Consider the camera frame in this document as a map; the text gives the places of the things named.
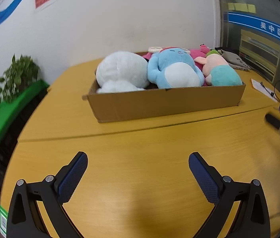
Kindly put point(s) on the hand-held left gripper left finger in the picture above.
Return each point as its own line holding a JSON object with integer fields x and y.
{"x": 71, "y": 178}

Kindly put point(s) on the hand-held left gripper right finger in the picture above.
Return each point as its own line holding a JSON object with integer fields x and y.
{"x": 204, "y": 178}

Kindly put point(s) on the pink pig plush teal body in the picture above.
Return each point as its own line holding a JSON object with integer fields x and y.
{"x": 219, "y": 74}

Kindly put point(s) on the brown cardboard box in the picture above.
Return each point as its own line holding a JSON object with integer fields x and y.
{"x": 167, "y": 101}

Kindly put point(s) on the pink plush bear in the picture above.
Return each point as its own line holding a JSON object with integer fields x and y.
{"x": 197, "y": 54}

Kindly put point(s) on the blue plush toy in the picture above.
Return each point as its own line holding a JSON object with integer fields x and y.
{"x": 172, "y": 64}

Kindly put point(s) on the white plush toy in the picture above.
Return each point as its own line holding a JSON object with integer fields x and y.
{"x": 122, "y": 72}

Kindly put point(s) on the white paper sheet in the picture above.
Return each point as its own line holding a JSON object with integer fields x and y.
{"x": 256, "y": 84}

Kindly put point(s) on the yellow framed shelf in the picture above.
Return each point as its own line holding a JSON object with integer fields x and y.
{"x": 259, "y": 52}

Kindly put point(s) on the grey cloth bag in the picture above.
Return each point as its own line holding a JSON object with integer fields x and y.
{"x": 231, "y": 58}

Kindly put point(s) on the green labelled carton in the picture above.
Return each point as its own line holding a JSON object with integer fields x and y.
{"x": 3, "y": 218}

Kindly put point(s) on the blue glass banner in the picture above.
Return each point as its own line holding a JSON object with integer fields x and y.
{"x": 254, "y": 21}

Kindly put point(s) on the yellow sticky note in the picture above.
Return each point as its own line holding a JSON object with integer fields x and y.
{"x": 244, "y": 7}
{"x": 231, "y": 6}
{"x": 251, "y": 8}
{"x": 237, "y": 6}

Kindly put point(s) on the green potted plant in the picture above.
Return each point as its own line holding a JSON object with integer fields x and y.
{"x": 18, "y": 74}

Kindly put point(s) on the blue wall stripe decal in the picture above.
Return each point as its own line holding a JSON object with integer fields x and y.
{"x": 6, "y": 10}

